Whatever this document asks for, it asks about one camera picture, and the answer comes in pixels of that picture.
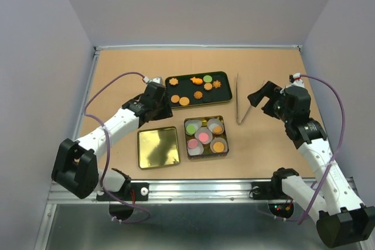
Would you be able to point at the green round cookie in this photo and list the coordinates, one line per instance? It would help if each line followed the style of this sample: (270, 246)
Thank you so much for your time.
(190, 129)

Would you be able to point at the aluminium front rail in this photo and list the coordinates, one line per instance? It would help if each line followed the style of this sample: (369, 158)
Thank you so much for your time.
(170, 191)

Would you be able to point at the orange bear cookie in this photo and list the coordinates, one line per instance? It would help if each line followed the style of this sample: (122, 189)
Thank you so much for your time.
(197, 80)

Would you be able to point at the white paper cup bottom-right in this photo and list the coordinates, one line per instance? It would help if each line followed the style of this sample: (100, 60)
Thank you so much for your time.
(219, 140)

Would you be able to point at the orange swirl cookie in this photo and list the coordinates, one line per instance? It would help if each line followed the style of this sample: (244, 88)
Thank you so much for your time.
(198, 95)

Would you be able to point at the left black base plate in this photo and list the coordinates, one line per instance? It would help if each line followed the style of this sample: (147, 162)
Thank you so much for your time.
(123, 193)

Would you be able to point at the orange round cookie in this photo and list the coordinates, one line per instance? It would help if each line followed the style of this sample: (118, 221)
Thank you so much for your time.
(208, 86)
(175, 99)
(184, 101)
(218, 147)

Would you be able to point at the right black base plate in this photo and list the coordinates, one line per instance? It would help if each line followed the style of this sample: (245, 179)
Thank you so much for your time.
(266, 190)

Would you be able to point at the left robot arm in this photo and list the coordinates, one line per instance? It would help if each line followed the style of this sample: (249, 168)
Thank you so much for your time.
(76, 164)

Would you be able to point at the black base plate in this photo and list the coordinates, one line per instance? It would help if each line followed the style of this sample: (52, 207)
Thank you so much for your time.
(123, 193)
(266, 190)

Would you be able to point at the gold tin lid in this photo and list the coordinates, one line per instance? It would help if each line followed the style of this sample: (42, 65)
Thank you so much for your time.
(158, 148)

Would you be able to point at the white paper cup bottom-left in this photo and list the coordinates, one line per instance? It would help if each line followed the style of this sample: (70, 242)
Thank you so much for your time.
(196, 151)

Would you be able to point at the orange star cookie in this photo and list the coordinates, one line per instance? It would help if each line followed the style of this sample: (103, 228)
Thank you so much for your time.
(216, 84)

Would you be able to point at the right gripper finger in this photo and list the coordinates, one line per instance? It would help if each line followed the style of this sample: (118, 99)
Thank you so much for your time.
(269, 109)
(267, 90)

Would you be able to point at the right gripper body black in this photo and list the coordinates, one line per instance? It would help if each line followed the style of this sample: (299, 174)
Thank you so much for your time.
(281, 111)

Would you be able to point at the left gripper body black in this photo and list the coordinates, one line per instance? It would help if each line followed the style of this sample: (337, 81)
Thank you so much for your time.
(157, 105)

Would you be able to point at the white paper cup top-left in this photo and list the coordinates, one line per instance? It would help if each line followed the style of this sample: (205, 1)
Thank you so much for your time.
(196, 122)

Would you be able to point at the white paper cup centre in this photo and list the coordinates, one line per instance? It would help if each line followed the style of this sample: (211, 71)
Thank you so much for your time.
(206, 130)

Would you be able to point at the orange round cookie packed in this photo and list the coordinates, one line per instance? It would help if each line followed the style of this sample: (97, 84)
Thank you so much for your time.
(217, 130)

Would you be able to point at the gold cookie tin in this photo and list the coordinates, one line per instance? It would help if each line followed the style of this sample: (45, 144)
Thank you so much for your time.
(207, 154)

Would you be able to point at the metal tongs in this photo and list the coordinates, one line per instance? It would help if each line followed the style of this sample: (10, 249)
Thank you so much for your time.
(240, 119)

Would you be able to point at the pink round cookie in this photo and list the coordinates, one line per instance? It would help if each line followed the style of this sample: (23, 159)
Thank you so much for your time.
(203, 137)

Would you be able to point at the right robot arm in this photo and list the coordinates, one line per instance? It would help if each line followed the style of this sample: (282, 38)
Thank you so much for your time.
(339, 214)

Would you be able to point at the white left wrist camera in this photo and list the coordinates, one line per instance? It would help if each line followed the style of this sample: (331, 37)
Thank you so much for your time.
(157, 80)

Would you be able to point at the orange flower cookie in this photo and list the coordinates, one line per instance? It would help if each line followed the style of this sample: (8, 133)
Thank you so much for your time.
(173, 81)

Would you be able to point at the orange round cookie bottom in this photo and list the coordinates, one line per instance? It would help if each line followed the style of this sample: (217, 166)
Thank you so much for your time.
(184, 101)

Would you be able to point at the green cookie lower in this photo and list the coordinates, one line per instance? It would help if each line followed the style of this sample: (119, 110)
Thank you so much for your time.
(207, 79)

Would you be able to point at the black cookie tray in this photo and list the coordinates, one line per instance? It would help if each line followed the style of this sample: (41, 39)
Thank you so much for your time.
(186, 88)

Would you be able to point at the white paper cup top-right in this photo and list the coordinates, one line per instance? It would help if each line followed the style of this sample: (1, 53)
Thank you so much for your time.
(213, 123)

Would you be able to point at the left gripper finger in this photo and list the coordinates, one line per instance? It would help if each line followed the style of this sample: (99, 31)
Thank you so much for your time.
(148, 116)
(165, 110)

